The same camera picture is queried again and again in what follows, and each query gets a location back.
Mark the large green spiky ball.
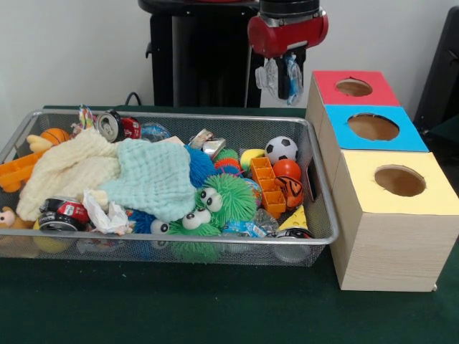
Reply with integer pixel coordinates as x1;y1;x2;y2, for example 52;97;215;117
197;172;257;226

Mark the small soccer ball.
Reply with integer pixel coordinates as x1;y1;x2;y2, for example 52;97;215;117
265;136;299;166

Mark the shallow clear mesh bin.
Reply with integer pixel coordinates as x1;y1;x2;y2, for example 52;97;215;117
0;109;340;267

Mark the small green spiky ball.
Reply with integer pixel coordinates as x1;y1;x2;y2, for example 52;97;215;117
167;209;223;262

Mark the blue spiky rubber ball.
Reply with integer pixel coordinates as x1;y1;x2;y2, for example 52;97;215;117
186;145;217;188

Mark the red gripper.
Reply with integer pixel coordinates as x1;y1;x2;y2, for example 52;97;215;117
247;10;329;100

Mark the clear plastic packet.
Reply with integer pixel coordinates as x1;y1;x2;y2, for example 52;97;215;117
255;52;306;106

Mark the cream muslin cloth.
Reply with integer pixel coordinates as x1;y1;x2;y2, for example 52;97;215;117
16;129;123;221

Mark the orange tiger plush toy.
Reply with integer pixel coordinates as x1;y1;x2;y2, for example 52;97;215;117
276;176;306;210

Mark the orange toy block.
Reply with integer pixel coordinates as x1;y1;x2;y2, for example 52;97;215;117
250;156;288;219

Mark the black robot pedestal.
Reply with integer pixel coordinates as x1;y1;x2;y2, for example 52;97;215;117
146;11;272;108

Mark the wooden box with three holes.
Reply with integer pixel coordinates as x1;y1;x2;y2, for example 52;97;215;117
306;70;459;292

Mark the small red ball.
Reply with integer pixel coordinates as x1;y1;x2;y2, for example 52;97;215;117
273;158;303;181

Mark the mint green muslin cloth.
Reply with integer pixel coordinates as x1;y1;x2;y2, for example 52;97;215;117
100;138;198;223

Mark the red and black soda can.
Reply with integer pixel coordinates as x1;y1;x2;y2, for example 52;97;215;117
38;196;90;233

